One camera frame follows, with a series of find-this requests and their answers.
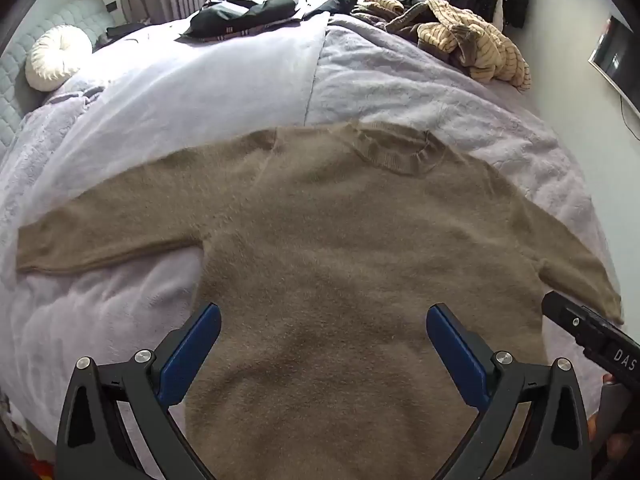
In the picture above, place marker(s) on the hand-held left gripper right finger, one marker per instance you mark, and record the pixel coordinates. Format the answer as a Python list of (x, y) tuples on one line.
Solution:
[(457, 355)]

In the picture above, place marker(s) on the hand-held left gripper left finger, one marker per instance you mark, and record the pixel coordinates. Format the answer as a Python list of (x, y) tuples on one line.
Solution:
[(192, 355)]

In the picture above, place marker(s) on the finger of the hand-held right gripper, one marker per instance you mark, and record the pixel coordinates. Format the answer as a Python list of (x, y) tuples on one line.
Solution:
[(562, 310)]

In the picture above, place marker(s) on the brown knit sweater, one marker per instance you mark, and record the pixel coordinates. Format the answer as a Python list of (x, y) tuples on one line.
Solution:
[(325, 260)]

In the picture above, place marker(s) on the person's right hand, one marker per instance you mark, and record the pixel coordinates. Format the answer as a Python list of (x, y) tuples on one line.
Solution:
[(614, 460)]

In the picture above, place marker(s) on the smooth lavender blanket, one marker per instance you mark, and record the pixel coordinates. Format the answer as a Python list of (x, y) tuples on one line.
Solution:
[(200, 85)]

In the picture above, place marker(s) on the striped beige sweater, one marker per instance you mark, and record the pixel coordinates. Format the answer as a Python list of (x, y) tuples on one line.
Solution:
[(475, 45)]

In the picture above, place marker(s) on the grey quilted headboard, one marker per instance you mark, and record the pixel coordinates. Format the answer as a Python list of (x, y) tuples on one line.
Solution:
[(15, 85)]

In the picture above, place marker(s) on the dark brown garment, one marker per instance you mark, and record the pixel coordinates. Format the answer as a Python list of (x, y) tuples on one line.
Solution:
[(410, 22)]

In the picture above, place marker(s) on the round white pillow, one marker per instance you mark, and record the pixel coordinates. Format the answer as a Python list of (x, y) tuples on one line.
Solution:
[(57, 57)]

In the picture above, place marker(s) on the flat black item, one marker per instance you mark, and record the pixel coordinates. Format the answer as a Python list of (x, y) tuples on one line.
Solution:
[(125, 27)]

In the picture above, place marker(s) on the black striped garment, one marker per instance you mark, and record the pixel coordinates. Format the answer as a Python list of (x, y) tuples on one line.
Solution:
[(250, 15)]

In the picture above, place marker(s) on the black cloth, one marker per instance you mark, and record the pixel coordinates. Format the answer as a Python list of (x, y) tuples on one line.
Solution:
[(335, 4)]

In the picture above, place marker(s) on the wall television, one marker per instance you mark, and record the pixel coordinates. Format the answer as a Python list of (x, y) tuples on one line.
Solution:
[(617, 62)]

